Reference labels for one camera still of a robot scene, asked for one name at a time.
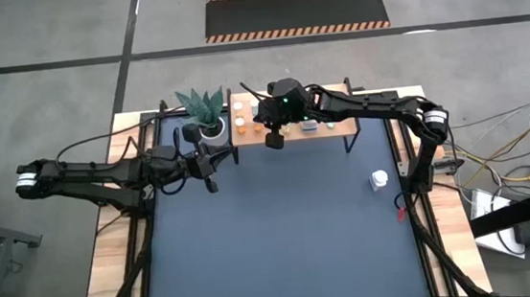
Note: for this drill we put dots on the wooden shelf black metal frame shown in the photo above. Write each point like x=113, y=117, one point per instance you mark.
x=346, y=127

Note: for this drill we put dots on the orange pill bottle white cap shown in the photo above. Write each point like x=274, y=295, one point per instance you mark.
x=257, y=129
x=241, y=130

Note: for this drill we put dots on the white round plant pot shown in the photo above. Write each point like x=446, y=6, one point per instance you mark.
x=221, y=133

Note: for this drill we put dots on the black desk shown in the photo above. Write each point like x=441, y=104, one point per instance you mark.
x=516, y=210

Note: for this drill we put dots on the small red connector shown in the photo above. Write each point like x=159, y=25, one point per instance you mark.
x=400, y=213

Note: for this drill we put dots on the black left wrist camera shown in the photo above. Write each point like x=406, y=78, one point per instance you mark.
x=164, y=152

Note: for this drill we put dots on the white melatonin supplement bottle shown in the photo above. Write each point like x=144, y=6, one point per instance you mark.
x=309, y=126
x=379, y=178

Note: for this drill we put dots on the white box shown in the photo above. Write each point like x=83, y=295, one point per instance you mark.
x=489, y=206

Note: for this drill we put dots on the black hazard striped floor mat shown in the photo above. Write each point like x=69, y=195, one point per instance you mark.
x=296, y=13

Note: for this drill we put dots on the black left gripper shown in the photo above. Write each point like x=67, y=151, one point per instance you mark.
x=199, y=166

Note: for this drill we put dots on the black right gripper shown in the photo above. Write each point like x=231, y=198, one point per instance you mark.
x=290, y=110

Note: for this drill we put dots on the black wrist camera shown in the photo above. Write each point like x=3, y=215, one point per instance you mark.
x=164, y=152
x=285, y=89

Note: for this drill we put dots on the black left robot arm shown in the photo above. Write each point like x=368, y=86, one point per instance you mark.
x=94, y=178

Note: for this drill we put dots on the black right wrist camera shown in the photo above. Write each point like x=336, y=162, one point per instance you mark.
x=285, y=89

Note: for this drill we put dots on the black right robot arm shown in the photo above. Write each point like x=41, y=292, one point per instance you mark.
x=377, y=107

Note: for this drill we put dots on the green snake plant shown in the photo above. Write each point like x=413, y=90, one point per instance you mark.
x=201, y=108

